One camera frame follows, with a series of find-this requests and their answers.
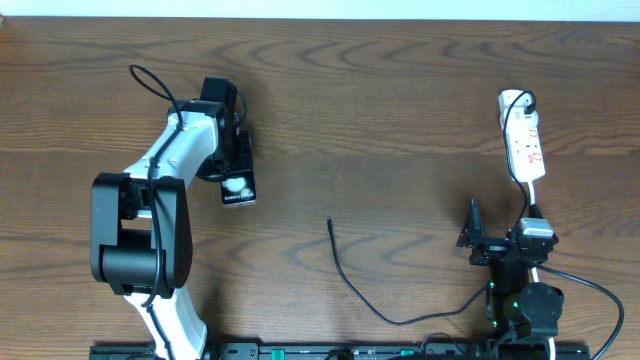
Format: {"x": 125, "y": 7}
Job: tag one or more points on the black flip smartphone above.
{"x": 240, "y": 187}

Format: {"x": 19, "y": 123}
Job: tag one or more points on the white power strip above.
{"x": 525, "y": 153}

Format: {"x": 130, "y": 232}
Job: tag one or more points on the white USB wall charger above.
{"x": 518, "y": 104}

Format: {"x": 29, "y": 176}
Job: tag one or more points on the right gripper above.
{"x": 472, "y": 236}

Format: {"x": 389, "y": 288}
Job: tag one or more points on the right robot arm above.
{"x": 524, "y": 311}

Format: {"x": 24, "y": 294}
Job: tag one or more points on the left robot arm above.
{"x": 140, "y": 240}

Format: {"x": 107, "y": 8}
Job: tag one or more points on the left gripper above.
{"x": 210, "y": 170}

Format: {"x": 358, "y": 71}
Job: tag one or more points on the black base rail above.
{"x": 432, "y": 350}

